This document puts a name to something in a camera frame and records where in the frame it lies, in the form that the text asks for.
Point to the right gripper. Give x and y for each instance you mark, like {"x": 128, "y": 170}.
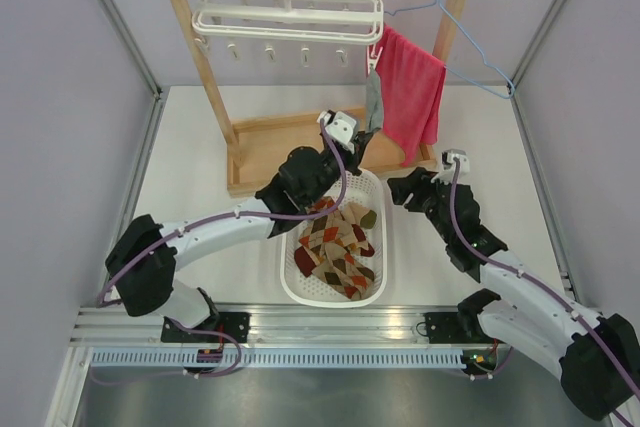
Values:
{"x": 418, "y": 182}

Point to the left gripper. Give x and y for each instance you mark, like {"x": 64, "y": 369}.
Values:
{"x": 355, "y": 157}

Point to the grey sock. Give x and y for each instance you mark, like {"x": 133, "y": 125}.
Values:
{"x": 374, "y": 107}

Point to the beige striped sock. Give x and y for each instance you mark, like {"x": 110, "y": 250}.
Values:
{"x": 363, "y": 248}
{"x": 362, "y": 218}

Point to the argyle sock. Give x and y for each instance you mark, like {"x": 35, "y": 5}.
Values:
{"x": 341, "y": 271}
{"x": 331, "y": 228}

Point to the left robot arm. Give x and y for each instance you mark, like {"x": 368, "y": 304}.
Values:
{"x": 143, "y": 263}

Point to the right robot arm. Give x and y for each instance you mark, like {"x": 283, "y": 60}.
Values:
{"x": 594, "y": 358}

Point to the white clip sock hanger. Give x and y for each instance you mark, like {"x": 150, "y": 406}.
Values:
{"x": 339, "y": 22}

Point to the white perforated plastic basket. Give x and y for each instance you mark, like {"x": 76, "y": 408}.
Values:
{"x": 366, "y": 190}

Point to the pink towel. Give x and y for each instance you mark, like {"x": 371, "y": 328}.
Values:
{"x": 412, "y": 82}

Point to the wooden clothes rack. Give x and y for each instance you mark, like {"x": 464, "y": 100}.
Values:
{"x": 254, "y": 145}

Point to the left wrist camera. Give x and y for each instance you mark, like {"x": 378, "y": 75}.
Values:
{"x": 341, "y": 127}

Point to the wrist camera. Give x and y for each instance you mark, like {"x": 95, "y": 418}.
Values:
{"x": 341, "y": 127}
{"x": 454, "y": 165}

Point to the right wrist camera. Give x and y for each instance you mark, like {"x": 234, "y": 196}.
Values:
{"x": 454, "y": 165}

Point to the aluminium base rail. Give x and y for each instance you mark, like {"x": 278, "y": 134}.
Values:
{"x": 291, "y": 326}

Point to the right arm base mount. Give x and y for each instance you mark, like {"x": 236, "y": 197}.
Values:
{"x": 450, "y": 329}

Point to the white slotted cable duct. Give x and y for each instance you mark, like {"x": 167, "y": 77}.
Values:
{"x": 280, "y": 358}

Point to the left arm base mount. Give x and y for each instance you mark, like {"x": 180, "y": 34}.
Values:
{"x": 236, "y": 324}

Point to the right aluminium frame post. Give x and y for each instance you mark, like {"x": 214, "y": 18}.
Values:
{"x": 541, "y": 33}

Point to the aluminium frame post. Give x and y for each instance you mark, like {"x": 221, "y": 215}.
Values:
{"x": 124, "y": 34}
{"x": 541, "y": 33}

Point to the left aluminium frame post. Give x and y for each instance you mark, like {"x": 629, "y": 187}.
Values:
{"x": 124, "y": 34}

